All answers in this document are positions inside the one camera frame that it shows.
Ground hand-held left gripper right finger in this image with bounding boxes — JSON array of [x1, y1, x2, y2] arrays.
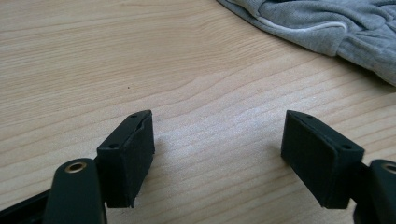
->
[[280, 109, 365, 210]]

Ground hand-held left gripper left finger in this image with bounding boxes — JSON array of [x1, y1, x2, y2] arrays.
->
[[96, 109, 156, 209]]

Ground grey shorts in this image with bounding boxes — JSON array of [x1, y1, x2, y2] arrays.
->
[[217, 0, 396, 88]]

